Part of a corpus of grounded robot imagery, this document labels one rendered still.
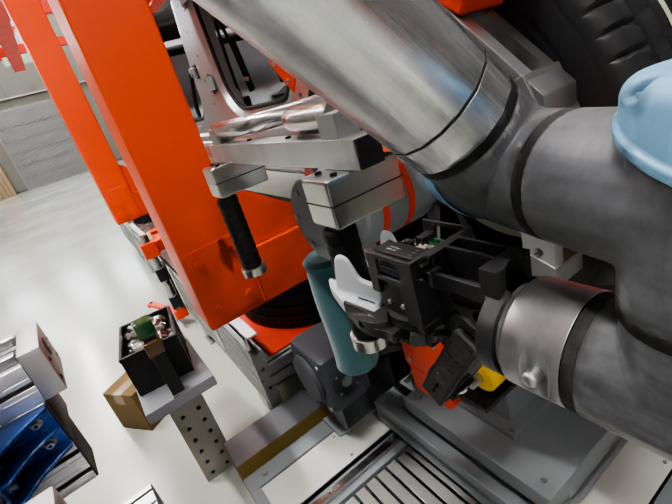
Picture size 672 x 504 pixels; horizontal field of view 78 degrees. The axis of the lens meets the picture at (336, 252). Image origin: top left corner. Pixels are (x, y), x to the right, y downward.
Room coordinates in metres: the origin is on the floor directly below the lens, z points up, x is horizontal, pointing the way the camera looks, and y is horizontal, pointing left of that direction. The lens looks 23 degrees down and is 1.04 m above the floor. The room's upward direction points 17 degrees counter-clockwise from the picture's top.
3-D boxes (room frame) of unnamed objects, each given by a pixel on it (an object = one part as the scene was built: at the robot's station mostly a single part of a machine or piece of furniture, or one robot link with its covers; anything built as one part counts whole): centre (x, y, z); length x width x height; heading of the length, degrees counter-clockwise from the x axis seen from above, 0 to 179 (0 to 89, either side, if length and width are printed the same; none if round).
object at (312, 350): (1.01, -0.01, 0.26); 0.42 x 0.18 x 0.35; 118
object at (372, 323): (0.32, -0.03, 0.83); 0.09 x 0.05 x 0.02; 38
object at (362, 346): (0.40, -0.01, 0.83); 0.04 x 0.04 x 0.16
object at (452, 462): (0.79, -0.26, 0.13); 0.50 x 0.36 x 0.10; 28
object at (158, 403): (1.02, 0.55, 0.44); 0.43 x 0.17 x 0.03; 28
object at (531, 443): (0.74, -0.29, 0.32); 0.40 x 0.30 x 0.28; 28
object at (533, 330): (0.21, -0.12, 0.85); 0.08 x 0.05 x 0.08; 119
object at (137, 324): (0.84, 0.46, 0.64); 0.04 x 0.04 x 0.04; 28
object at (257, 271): (0.70, 0.15, 0.83); 0.04 x 0.04 x 0.16
